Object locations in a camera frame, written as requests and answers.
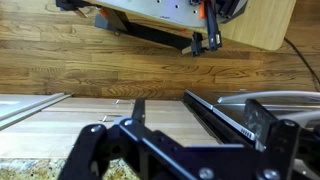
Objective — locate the white pantry door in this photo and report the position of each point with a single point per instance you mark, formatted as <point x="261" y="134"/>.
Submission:
<point x="20" y="106"/>

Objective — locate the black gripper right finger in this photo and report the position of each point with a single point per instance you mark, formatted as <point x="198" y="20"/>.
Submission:
<point x="280" y="146"/>

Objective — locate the stainless steel gas range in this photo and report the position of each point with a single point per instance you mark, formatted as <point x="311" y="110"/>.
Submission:
<point x="233" y="123"/>

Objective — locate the robot mounting platform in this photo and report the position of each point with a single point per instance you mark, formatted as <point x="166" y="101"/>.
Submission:
<point x="150" y="8"/>

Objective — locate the black orange bar clamp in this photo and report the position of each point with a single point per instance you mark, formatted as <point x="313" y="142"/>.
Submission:
<point x="213" y="30"/>

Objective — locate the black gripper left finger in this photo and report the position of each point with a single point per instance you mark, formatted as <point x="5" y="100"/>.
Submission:
<point x="86" y="150"/>

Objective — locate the wooden lower cabinets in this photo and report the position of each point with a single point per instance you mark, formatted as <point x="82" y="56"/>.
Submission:
<point x="40" y="133"/>

